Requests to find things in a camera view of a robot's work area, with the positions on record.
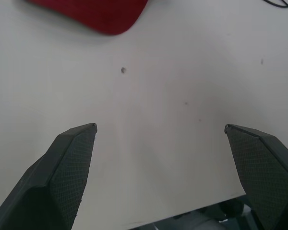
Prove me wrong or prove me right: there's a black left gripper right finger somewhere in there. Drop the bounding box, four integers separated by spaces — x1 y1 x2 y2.
224 124 288 230

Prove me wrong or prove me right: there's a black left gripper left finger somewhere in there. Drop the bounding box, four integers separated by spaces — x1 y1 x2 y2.
0 123 98 230

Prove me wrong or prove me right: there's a red cap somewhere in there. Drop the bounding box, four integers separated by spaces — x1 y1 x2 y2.
26 0 149 36

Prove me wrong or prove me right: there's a black cable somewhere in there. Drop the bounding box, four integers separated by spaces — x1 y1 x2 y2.
264 0 288 9

